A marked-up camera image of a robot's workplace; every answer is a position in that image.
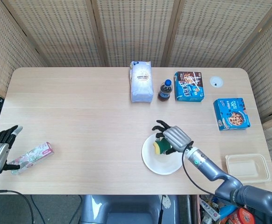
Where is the bamboo folding screen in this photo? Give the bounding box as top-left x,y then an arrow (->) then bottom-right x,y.
0,0 -> 272,180

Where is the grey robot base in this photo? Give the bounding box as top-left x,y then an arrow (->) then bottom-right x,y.
79,195 -> 181,224

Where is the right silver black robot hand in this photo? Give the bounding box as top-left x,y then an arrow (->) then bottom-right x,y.
151,120 -> 194,155

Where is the beige plastic food container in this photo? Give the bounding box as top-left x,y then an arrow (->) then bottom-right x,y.
225,153 -> 272,183

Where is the white perforated bracket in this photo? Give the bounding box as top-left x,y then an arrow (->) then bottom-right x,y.
162,195 -> 172,210

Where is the blue chocolate chip cookie box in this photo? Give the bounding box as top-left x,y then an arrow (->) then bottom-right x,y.
213,97 -> 252,131

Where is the floral tissue box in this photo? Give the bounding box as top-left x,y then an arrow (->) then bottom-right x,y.
10,141 -> 55,175

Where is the white table cable grommet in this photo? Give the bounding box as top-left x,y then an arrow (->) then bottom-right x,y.
209,76 -> 224,88

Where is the blue chocolate stick biscuit box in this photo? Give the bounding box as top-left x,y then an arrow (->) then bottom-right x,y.
174,71 -> 206,103

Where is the green yellow sponge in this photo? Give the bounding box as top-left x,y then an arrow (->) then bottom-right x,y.
152,138 -> 173,155

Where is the cola bottle with blue cap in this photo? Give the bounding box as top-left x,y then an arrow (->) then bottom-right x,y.
157,79 -> 173,102

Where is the crate of assorted clutter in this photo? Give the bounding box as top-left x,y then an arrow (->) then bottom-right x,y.
192,195 -> 258,224

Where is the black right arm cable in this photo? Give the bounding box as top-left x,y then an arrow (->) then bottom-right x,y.
181,144 -> 245,209

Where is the white flour bag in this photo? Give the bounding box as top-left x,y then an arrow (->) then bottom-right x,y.
129,60 -> 154,103

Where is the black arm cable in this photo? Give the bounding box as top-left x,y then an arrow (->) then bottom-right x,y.
0,183 -> 35,224
181,144 -> 245,209

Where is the white round plate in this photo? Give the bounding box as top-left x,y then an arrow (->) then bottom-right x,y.
141,134 -> 185,175

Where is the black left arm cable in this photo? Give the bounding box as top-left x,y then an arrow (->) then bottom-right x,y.
0,183 -> 35,224

